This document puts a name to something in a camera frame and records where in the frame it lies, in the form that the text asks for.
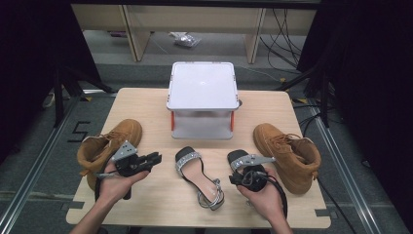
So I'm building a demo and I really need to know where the bundle of black floor cables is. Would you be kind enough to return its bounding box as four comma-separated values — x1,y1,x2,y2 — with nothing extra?
259,8,308,71

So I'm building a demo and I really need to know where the beige wooden desk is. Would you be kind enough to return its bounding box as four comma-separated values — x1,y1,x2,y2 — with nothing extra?
71,3,318,64

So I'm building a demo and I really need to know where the person's left hand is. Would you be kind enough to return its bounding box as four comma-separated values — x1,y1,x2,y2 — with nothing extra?
96,161,151,205

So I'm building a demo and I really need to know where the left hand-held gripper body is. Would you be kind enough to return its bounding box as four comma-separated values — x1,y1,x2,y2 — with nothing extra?
111,139,154,200

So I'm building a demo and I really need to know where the black metal stand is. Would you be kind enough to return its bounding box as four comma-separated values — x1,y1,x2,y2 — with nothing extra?
276,59,330,129
53,62,115,128

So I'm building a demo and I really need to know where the person's right hand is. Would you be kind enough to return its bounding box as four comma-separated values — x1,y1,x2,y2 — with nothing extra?
237,167,287,224

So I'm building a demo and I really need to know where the tan suede boot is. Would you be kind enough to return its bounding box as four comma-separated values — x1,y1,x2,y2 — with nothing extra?
252,122,322,196
76,118,144,191

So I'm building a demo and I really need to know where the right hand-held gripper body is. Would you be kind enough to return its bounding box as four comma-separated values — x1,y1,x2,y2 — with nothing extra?
242,154,277,193

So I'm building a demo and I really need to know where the white two-tier shoe rack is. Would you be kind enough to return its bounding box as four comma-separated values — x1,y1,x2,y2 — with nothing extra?
166,61,241,141

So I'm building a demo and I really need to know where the aluminium floor rail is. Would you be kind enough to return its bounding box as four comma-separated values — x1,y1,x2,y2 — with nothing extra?
0,94,86,233
306,98,384,234

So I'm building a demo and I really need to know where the crumpled clear plastic bag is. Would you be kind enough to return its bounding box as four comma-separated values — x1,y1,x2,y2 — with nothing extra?
174,33,202,49

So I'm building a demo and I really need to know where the black curtain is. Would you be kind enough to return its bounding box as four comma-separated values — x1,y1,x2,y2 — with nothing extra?
0,0,101,160
296,0,413,225

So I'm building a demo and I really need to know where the black floor cable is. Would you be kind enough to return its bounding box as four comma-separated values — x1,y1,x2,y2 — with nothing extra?
316,177,358,234

